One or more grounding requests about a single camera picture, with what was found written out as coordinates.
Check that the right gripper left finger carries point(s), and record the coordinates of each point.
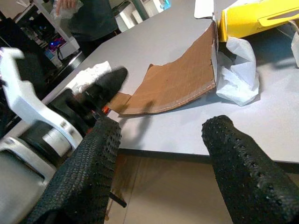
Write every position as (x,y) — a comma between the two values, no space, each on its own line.
(88,163)

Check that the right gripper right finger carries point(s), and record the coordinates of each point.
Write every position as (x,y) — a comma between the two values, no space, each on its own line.
(245,177)

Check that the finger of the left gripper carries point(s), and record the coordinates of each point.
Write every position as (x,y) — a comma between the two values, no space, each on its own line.
(109,84)

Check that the red and black packet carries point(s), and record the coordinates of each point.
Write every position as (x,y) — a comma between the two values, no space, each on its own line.
(106,110)

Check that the clear plastic packaging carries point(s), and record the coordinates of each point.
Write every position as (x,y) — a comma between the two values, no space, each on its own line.
(66,15)

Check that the person's bare hand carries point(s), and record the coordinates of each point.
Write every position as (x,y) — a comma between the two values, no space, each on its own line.
(67,3)

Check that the crumpled white tissue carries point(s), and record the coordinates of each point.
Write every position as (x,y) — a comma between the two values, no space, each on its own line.
(93,70)

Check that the torn brown cardboard piece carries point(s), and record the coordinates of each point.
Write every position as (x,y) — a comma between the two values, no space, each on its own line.
(175,79)

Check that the person in dark shirt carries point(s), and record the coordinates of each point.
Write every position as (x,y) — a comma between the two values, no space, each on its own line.
(93,18)

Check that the black shelf unit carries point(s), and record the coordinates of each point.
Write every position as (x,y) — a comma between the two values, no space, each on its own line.
(30,37)

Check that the white crumpled plastic bag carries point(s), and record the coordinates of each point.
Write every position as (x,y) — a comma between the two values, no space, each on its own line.
(238,77)

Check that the white card piece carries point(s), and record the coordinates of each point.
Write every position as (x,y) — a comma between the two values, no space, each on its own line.
(205,8)

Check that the small white paper bag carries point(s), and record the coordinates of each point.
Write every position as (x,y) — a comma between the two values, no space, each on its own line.
(295,49)

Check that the yellow cardboard box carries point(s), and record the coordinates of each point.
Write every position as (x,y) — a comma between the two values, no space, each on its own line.
(247,21)

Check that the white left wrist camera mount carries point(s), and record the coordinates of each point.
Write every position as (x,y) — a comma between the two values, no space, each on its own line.
(21,93)

